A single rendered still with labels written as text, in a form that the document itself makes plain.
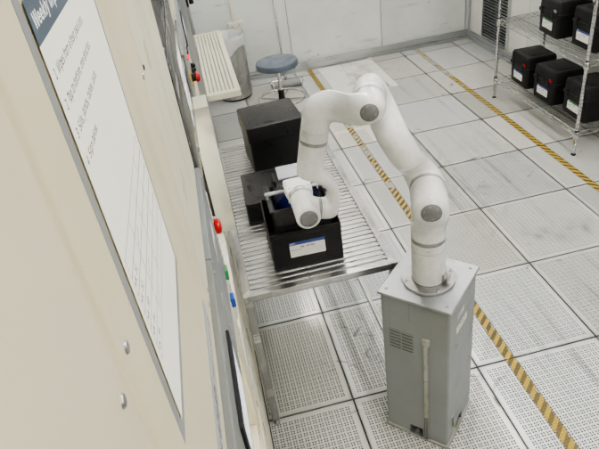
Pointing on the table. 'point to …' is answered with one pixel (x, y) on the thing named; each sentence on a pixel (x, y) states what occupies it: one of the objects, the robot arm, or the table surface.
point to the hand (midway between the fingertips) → (293, 175)
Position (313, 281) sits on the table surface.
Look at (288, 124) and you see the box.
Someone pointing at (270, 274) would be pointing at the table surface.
